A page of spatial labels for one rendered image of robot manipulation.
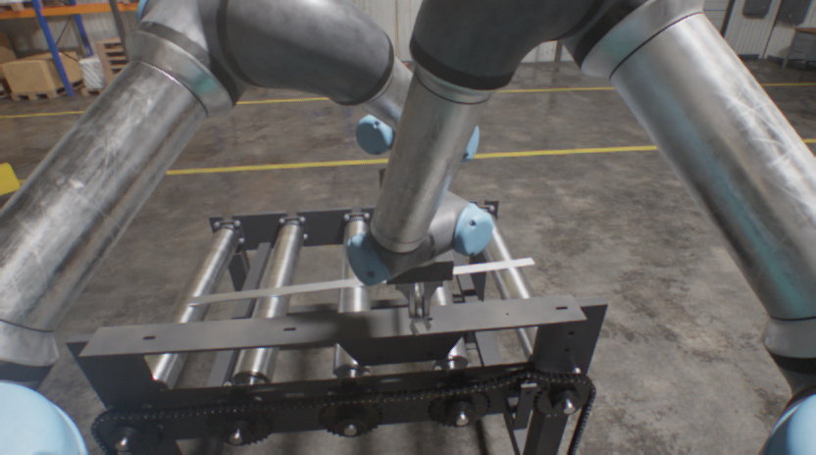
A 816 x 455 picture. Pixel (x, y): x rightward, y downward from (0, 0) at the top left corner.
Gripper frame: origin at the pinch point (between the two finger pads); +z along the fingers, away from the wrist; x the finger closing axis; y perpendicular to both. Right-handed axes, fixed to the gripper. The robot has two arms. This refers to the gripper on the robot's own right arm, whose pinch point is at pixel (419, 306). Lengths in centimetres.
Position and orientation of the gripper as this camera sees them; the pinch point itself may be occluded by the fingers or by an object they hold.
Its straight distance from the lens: 88.6
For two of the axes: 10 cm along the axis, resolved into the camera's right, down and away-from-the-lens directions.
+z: 0.2, 8.7, 4.9
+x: 10.0, -0.6, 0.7
